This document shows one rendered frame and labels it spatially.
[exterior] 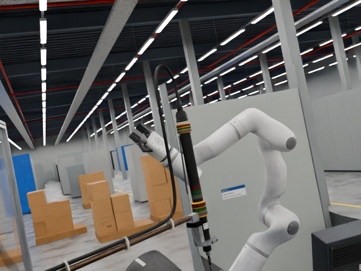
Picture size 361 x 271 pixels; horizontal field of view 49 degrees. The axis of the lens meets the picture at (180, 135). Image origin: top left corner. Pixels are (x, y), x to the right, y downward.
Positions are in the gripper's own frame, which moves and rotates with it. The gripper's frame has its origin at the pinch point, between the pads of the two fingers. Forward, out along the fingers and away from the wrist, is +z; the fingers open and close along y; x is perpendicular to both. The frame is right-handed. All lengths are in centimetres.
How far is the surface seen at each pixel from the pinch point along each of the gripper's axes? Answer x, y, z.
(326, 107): 140, -1008, -415
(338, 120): 138, -963, -451
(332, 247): -16, 2, -91
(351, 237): -22, -3, -96
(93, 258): -12, 75, -8
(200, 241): -12, 47, -33
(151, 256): 3, 47, -27
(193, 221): -16, 46, -28
